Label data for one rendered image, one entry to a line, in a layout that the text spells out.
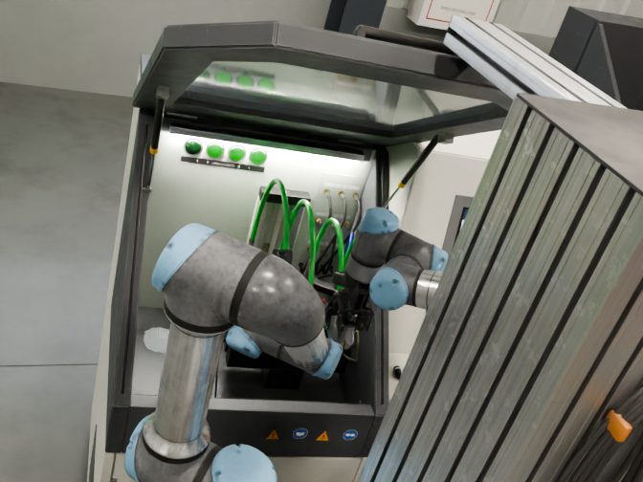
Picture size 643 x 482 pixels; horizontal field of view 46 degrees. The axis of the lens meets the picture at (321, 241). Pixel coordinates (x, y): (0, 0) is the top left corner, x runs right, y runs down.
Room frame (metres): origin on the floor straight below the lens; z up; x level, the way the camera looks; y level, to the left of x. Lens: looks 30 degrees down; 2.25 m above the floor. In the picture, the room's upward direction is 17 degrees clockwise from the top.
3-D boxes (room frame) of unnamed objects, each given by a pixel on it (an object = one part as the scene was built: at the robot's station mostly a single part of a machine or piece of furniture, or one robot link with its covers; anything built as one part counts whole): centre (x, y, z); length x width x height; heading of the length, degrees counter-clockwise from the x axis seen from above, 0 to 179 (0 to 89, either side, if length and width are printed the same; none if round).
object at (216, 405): (1.41, 0.03, 0.87); 0.62 x 0.04 x 0.16; 111
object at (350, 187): (1.96, -0.02, 1.20); 0.13 x 0.03 x 0.31; 111
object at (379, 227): (1.38, -0.11, 1.51); 0.09 x 0.08 x 0.11; 72
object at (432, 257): (1.34, -0.19, 1.51); 0.11 x 0.11 x 0.08; 72
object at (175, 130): (1.88, 0.21, 1.43); 0.54 x 0.03 x 0.02; 111
